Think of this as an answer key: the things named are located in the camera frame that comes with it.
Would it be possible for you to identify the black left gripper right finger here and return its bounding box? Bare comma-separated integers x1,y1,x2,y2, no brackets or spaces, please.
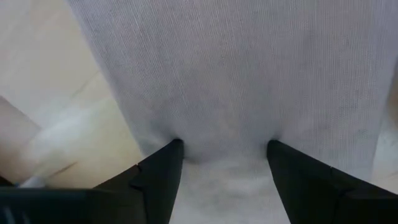
266,139,398,224

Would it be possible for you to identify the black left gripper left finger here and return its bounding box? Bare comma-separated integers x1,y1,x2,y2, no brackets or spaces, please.
93,138,185,224

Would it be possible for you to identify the beige cloth napkin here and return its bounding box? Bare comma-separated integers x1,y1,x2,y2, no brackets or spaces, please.
67,0,398,224

